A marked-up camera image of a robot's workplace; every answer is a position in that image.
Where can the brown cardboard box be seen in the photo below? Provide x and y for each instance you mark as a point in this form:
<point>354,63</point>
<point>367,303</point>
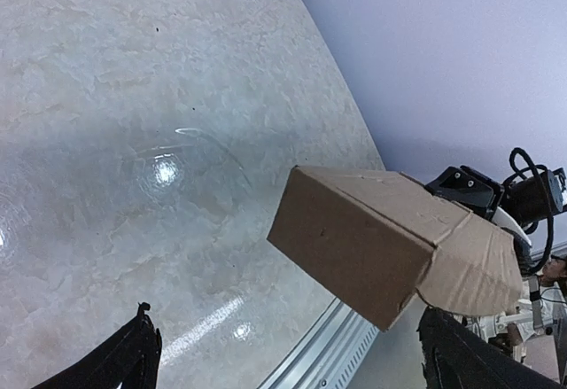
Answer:
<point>378,239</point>

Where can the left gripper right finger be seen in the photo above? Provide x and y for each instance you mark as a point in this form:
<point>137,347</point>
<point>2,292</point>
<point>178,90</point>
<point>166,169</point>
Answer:
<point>454,357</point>

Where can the front aluminium rail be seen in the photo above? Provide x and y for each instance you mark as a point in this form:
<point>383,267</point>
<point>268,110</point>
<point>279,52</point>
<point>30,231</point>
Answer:
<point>330,353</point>

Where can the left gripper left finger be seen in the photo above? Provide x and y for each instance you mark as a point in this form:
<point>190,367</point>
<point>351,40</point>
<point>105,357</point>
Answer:
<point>128,359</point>

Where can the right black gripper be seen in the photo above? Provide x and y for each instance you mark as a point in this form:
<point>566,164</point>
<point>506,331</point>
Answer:
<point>529,195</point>

